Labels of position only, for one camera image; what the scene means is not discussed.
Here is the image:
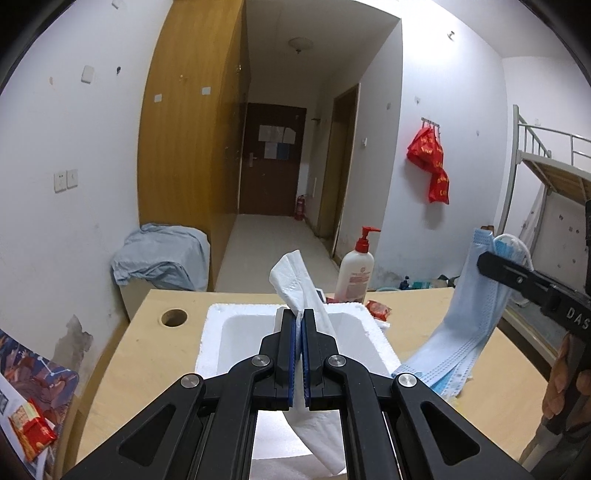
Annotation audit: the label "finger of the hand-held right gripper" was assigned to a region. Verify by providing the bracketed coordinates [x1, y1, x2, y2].
[476, 250, 561, 308]

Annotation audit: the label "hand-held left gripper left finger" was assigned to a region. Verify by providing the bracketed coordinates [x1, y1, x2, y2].
[60, 308, 297, 480]

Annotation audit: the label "dark brown door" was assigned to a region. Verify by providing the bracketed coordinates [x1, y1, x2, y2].
[238, 102, 308, 217]

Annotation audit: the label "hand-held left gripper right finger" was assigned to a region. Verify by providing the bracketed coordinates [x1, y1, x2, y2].
[302, 308, 532, 480]

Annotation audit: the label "printed blanket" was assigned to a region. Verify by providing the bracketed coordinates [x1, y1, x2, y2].
[0, 329, 79, 462]

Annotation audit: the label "small red snack packet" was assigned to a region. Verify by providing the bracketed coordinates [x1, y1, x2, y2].
[365, 299, 393, 321]

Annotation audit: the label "white paper tissue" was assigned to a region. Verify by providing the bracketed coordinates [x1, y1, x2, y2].
[269, 250, 347, 476]

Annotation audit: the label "red and yellow snack packet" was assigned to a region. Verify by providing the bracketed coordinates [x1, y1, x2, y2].
[8, 401, 58, 462]

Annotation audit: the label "white dotted curtain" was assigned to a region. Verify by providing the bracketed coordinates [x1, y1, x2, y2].
[517, 184, 591, 298]

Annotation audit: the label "blue-grey cloth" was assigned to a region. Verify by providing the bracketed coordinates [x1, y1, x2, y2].
[111, 223, 211, 291]

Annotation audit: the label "white foam box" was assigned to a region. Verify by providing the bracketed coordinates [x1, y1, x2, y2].
[195, 302, 402, 480]

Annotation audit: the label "stack of blue face masks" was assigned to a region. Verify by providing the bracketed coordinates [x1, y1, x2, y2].
[392, 229, 536, 400]

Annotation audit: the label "metal bunk bed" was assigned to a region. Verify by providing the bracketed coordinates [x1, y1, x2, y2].
[496, 105, 591, 370]

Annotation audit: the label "red plastic bags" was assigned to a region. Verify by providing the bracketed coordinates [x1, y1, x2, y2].
[406, 127, 450, 205]

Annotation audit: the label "white lotion pump bottle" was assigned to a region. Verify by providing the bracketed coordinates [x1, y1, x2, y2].
[333, 226, 382, 304]

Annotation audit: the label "white papers on door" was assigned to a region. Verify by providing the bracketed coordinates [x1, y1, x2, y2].
[259, 124, 297, 144]

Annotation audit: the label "wooden wardrobe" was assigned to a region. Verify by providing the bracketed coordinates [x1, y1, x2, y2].
[137, 0, 252, 291]

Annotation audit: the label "light wooden side door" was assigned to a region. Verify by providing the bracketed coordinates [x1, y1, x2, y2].
[318, 83, 361, 259]

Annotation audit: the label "person's right hand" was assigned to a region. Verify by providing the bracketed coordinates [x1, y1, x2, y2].
[542, 332, 575, 422]

